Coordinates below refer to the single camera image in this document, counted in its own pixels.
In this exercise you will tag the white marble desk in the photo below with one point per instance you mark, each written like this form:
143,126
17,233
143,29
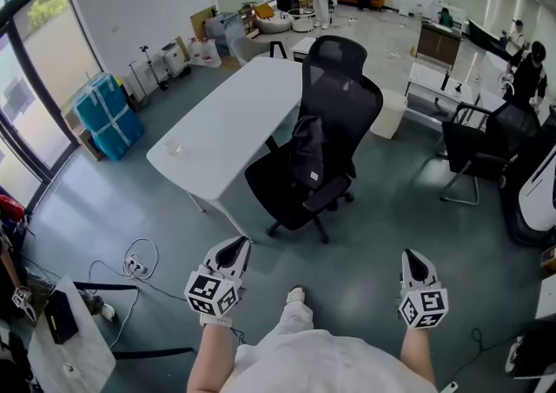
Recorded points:
69,356

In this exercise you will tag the person's left forearm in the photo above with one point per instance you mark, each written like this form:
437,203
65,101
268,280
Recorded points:
213,356

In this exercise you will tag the teal wrapped packages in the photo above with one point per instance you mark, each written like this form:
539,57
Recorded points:
108,117

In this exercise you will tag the white waste bin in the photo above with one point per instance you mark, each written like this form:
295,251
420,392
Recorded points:
388,115

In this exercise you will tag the orange cushion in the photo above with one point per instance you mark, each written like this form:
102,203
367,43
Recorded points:
264,12

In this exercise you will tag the tripod stand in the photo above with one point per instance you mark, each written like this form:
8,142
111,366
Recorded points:
154,67

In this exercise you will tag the black box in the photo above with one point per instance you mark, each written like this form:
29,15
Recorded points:
61,317

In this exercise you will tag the spare hand-held gripper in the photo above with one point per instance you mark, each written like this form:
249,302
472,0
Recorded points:
24,302

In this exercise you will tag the black visitor chair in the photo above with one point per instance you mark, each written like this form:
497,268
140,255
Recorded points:
491,139

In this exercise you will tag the black and white shoe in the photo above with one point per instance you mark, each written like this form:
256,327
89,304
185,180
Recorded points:
514,354

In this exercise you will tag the red bag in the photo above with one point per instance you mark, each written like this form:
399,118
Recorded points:
11,208

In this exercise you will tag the white marble table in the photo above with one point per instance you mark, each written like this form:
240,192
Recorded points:
434,89

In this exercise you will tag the white and black machine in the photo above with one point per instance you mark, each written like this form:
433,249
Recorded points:
536,195

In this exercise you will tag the person's white clothing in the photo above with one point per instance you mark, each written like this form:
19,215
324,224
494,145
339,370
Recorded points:
321,361

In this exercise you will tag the clear plastic cup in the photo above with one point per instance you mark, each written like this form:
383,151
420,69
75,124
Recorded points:
172,147

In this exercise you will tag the black bottle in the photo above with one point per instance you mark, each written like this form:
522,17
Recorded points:
444,81

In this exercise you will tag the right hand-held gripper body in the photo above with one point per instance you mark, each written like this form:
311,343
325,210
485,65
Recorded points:
423,306

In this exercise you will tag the white beanbag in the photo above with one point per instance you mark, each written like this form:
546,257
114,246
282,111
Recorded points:
273,24

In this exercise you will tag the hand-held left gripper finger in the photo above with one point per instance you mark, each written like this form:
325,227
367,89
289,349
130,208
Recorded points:
246,258
226,244

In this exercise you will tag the white wheeled appliance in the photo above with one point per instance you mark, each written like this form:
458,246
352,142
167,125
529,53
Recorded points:
176,60

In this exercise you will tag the white power strip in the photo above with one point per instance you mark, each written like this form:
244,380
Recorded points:
135,265

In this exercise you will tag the person's white shoe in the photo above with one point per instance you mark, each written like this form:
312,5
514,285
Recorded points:
297,294

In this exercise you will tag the brown cabinet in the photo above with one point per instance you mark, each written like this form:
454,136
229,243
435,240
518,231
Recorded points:
438,43

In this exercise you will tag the cardboard sheet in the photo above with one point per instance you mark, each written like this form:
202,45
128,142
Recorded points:
202,21

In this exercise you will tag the white plastic bags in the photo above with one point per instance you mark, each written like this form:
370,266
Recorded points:
204,53

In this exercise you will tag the black mesh office chair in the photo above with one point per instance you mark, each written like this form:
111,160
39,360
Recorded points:
339,100

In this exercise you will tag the white round table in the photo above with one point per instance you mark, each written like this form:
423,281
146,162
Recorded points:
302,19

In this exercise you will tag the grey shell chair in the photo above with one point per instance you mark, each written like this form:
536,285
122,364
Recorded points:
247,50

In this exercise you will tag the black bag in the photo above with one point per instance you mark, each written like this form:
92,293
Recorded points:
306,152

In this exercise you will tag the person's right forearm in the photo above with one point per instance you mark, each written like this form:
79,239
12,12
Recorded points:
417,352

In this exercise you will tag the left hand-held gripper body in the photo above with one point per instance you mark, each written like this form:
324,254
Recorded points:
208,291

